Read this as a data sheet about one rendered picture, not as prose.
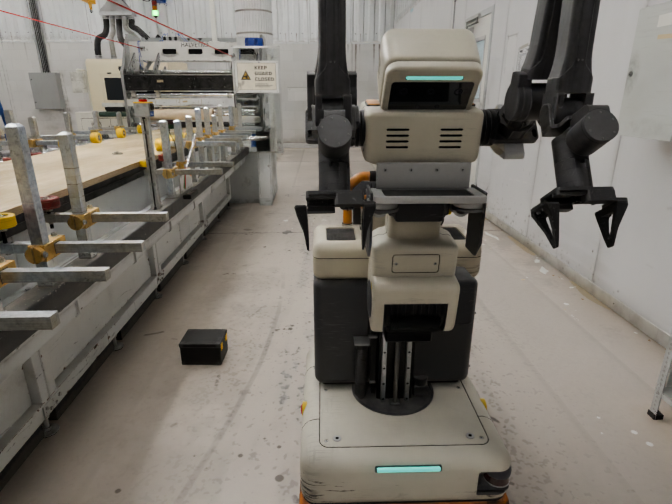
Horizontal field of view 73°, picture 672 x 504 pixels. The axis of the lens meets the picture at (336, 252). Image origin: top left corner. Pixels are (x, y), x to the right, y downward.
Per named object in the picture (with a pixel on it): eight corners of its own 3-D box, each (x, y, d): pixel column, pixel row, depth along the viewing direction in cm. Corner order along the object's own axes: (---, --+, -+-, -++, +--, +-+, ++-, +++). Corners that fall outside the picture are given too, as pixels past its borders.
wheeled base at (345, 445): (306, 390, 197) (304, 339, 189) (450, 387, 199) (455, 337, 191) (298, 530, 134) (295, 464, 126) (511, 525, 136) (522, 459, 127)
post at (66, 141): (97, 266, 167) (72, 131, 151) (93, 269, 163) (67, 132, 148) (87, 266, 166) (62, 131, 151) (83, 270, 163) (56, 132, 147)
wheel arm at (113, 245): (146, 251, 143) (144, 238, 142) (142, 254, 140) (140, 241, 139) (5, 253, 142) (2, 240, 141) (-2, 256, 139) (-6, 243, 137)
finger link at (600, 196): (636, 242, 76) (627, 189, 78) (594, 243, 75) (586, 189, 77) (611, 251, 82) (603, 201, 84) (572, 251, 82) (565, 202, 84)
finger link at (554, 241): (595, 243, 75) (587, 189, 77) (552, 243, 75) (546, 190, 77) (573, 251, 82) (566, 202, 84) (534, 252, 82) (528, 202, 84)
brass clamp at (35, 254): (69, 249, 146) (66, 234, 144) (45, 264, 133) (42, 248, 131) (50, 249, 146) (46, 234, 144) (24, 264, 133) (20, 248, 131)
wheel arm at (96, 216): (169, 221, 166) (168, 210, 165) (166, 224, 163) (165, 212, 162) (48, 222, 165) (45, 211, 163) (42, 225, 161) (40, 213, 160)
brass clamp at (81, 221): (102, 220, 168) (100, 207, 167) (85, 230, 156) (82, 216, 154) (86, 220, 168) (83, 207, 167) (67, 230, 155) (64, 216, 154)
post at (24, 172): (58, 282, 142) (24, 123, 126) (52, 287, 138) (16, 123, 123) (47, 282, 141) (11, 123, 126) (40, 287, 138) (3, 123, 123)
